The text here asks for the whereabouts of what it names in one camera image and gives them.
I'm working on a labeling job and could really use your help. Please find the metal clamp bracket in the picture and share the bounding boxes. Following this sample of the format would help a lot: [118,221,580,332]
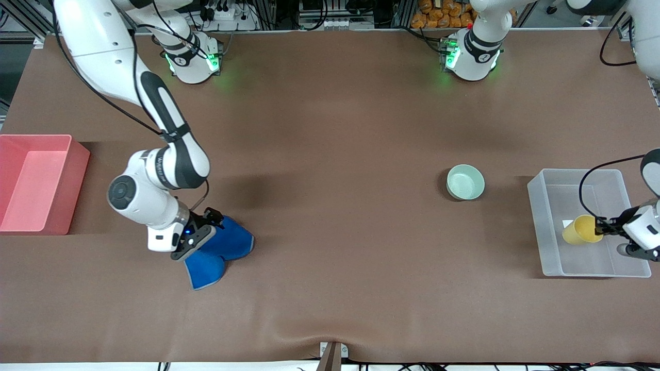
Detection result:
[319,342,349,359]

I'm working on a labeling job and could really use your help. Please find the white power strip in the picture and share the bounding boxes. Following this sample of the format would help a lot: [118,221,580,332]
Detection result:
[199,0,259,30]

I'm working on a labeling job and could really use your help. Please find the brown table mat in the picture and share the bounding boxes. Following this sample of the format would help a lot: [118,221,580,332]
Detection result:
[0,28,660,364]

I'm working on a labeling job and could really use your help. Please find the blue cloth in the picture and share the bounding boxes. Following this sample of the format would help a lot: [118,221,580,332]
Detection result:
[184,215,255,291]

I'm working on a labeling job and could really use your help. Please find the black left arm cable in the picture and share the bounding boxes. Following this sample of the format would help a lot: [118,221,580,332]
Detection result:
[580,15,645,223]

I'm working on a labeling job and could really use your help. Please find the orange bagged items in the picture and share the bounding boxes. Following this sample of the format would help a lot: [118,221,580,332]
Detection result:
[411,0,476,29]

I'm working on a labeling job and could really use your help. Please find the yellow cup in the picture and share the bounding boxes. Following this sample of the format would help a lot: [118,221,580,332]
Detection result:
[562,215,604,245]

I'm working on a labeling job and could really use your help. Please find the brown camera mount pole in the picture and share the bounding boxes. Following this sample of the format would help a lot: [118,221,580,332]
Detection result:
[316,343,342,371]

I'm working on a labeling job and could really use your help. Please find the pink plastic bin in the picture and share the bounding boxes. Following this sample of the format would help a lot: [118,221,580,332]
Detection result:
[0,135,91,235]

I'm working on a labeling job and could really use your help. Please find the aluminium frame post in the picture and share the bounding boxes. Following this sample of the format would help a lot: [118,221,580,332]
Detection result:
[0,0,57,42]

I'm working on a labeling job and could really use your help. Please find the light green bowl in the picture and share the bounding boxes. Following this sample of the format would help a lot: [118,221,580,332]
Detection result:
[446,164,486,201]

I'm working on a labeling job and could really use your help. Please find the clear plastic bin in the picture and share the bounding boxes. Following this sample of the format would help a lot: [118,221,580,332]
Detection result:
[527,168,652,279]

